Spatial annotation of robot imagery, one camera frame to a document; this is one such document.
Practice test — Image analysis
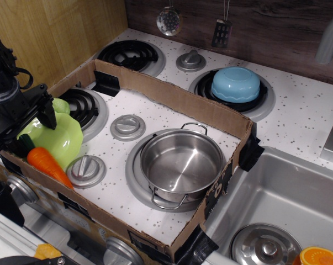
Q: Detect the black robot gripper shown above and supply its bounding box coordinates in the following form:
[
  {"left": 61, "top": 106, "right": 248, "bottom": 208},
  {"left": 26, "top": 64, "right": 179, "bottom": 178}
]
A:
[{"left": 0, "top": 84, "right": 57, "bottom": 158}]

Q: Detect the orange toy carrot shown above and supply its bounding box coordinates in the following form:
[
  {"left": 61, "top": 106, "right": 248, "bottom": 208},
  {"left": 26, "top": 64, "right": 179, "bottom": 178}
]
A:
[{"left": 18, "top": 134, "right": 73, "bottom": 189}]

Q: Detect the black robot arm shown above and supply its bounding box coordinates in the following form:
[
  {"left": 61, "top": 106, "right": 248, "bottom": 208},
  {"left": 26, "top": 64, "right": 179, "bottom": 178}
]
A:
[{"left": 0, "top": 40, "right": 57, "bottom": 157}]

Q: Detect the light green plastic plate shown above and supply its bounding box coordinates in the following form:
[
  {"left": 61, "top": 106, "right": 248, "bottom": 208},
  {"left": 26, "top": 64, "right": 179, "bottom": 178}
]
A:
[{"left": 19, "top": 113, "right": 83, "bottom": 169}]

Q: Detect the green toy broccoli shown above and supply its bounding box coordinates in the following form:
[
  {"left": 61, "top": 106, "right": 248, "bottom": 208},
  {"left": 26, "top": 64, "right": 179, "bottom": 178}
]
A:
[{"left": 52, "top": 98, "right": 70, "bottom": 115}]

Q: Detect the black coil burner front left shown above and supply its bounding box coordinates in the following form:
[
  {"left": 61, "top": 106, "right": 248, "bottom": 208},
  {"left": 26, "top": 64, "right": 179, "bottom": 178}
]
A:
[{"left": 59, "top": 87, "right": 108, "bottom": 143}]

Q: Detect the grey stove knob front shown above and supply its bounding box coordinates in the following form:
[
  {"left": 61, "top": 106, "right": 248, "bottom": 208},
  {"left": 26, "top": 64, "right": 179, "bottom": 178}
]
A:
[{"left": 66, "top": 155, "right": 107, "bottom": 189}]

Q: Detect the grey stove knob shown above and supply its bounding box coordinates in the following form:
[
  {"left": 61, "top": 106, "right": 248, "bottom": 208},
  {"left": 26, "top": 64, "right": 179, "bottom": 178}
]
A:
[
  {"left": 176, "top": 50, "right": 207, "bottom": 72},
  {"left": 110, "top": 114, "right": 146, "bottom": 141},
  {"left": 66, "top": 155, "right": 107, "bottom": 189}
]

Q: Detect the grey oven knob left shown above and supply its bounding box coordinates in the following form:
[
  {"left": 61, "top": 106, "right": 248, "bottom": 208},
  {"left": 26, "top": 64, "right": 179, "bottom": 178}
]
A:
[{"left": 7, "top": 175, "right": 39, "bottom": 206}]

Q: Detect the grey oven knob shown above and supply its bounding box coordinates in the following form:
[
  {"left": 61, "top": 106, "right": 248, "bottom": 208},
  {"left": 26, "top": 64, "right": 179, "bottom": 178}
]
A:
[
  {"left": 103, "top": 236, "right": 144, "bottom": 265},
  {"left": 7, "top": 175, "right": 39, "bottom": 206}
]

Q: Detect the brown cardboard fence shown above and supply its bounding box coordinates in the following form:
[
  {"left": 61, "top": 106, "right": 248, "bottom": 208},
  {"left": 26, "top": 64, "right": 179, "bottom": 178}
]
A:
[{"left": 1, "top": 60, "right": 263, "bottom": 264}]

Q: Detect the grey stove knob middle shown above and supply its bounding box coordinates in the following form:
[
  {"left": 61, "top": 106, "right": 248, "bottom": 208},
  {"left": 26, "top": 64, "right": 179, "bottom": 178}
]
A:
[{"left": 110, "top": 114, "right": 146, "bottom": 141}]

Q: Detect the grey oven knob right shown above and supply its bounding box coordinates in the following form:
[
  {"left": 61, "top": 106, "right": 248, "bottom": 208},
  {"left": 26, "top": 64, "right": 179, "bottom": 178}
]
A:
[{"left": 103, "top": 236, "right": 144, "bottom": 265}]

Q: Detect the stainless steel pot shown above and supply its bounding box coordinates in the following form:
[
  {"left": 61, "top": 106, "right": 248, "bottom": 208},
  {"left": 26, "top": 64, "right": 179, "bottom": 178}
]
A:
[{"left": 140, "top": 123, "right": 225, "bottom": 210}]

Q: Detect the grey stove knob back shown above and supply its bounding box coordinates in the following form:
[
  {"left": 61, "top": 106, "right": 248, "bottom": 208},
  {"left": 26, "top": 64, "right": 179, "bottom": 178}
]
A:
[{"left": 176, "top": 50, "right": 207, "bottom": 72}]

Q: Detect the hanging metal skimmer spoon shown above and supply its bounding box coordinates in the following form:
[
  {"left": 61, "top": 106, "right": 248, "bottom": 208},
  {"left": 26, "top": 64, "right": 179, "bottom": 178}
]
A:
[{"left": 156, "top": 1, "right": 183, "bottom": 36}]

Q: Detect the blue plastic bowl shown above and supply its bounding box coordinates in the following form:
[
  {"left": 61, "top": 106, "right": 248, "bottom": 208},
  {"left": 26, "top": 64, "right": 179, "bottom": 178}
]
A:
[{"left": 211, "top": 66, "right": 260, "bottom": 103}]

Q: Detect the hanging metal slotted spatula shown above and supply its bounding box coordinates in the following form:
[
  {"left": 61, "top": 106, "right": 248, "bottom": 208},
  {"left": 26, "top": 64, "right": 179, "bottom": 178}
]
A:
[{"left": 212, "top": 1, "right": 232, "bottom": 49}]

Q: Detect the black coil burner back right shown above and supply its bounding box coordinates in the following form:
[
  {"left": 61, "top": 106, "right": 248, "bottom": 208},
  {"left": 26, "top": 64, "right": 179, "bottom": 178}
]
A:
[{"left": 188, "top": 68, "right": 276, "bottom": 122}]

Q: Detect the steel pot lid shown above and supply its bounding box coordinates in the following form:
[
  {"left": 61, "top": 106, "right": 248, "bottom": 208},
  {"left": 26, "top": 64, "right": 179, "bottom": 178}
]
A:
[{"left": 229, "top": 223, "right": 302, "bottom": 264}]

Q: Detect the grey sink basin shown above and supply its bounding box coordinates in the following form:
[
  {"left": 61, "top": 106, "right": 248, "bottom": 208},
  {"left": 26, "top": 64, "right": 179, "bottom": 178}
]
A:
[{"left": 205, "top": 147, "right": 333, "bottom": 264}]

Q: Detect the orange slice toy can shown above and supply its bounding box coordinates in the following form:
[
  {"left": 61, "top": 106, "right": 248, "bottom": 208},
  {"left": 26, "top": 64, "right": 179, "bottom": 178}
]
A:
[{"left": 293, "top": 247, "right": 333, "bottom": 265}]

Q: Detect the grey toy faucet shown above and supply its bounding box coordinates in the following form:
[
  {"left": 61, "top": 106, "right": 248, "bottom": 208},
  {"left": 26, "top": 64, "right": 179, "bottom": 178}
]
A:
[{"left": 315, "top": 18, "right": 333, "bottom": 65}]

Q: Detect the grey burner ring under pot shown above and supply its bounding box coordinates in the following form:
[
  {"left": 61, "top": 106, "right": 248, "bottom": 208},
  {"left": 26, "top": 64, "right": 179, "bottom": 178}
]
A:
[{"left": 124, "top": 128, "right": 228, "bottom": 213}]

